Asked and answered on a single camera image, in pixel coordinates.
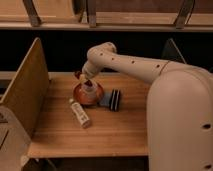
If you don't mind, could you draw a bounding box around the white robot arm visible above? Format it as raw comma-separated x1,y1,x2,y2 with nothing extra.
82,42,213,171

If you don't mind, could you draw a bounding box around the wooden back shelf rail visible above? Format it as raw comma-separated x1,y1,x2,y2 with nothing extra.
0,0,213,32

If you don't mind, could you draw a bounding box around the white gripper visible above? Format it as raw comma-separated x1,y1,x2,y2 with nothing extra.
79,63,99,84

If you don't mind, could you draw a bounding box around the white ceramic cup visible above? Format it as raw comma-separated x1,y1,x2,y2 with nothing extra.
81,81,97,99

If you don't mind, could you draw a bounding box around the brown round saucer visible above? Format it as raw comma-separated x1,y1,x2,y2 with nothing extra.
73,82,104,106

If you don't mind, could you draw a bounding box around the right dark side panel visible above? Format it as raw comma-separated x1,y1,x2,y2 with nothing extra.
161,38,186,64

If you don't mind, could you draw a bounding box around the red chili pepper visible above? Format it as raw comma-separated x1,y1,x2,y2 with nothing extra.
85,80,93,86

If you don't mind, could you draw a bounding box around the left wooden side panel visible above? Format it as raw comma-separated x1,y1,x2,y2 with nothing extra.
0,38,49,138

